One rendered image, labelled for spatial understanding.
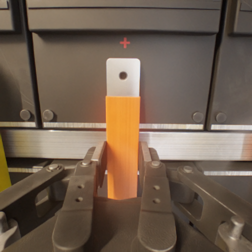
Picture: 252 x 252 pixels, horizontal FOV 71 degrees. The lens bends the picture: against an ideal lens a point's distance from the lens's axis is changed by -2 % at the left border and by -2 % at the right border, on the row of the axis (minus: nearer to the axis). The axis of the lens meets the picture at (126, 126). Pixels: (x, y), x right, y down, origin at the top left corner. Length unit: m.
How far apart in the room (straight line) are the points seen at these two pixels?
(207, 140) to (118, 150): 0.08
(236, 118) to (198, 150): 0.04
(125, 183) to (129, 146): 0.04
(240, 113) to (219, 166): 0.05
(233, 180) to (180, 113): 0.09
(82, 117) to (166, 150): 0.08
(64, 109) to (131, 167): 0.08
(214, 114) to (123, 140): 0.08
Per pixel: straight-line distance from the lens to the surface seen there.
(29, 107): 0.17
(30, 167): 0.19
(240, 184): 0.21
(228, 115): 0.17
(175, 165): 0.18
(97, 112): 0.15
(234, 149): 0.20
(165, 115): 0.15
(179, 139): 0.17
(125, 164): 0.16
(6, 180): 0.21
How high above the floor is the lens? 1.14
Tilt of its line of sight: 73 degrees down
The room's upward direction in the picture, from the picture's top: 178 degrees counter-clockwise
